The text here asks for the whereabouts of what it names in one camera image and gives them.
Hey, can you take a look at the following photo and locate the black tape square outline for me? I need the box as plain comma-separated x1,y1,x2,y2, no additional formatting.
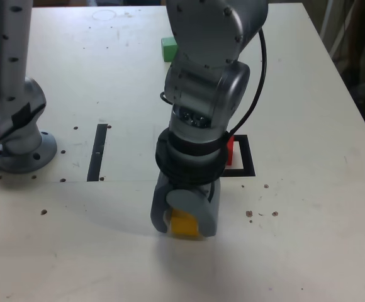
222,134,256,177

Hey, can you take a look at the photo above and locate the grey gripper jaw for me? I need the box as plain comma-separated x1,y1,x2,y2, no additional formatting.
150,171,174,234
166,177,223,238

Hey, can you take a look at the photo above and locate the yellow cube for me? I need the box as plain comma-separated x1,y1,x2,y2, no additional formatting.
171,207,199,237

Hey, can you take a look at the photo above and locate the red cube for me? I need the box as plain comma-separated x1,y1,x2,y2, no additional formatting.
225,137,235,167

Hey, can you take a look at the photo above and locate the black cable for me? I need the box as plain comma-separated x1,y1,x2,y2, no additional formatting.
159,28,267,148

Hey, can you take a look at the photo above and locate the green cube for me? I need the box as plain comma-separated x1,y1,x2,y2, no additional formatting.
160,36,179,63

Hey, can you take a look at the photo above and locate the black tape strip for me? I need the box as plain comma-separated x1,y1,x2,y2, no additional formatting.
86,123,108,182

